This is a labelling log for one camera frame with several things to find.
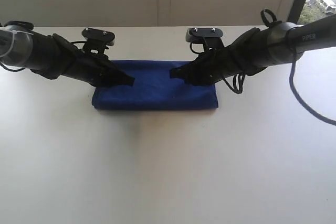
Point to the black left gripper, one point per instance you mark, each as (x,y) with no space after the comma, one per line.
(90,64)

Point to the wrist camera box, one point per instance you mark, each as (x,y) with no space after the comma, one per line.
(93,35)
(209,37)

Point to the blue towel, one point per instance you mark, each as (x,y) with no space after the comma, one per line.
(154,90)

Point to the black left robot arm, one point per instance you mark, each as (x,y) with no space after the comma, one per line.
(52,56)

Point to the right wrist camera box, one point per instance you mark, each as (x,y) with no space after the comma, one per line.
(209,37)

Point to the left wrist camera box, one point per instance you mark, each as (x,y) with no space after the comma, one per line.
(93,35)

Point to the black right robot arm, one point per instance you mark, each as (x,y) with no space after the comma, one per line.
(253,51)

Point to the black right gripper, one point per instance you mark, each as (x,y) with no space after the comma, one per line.
(216,64)

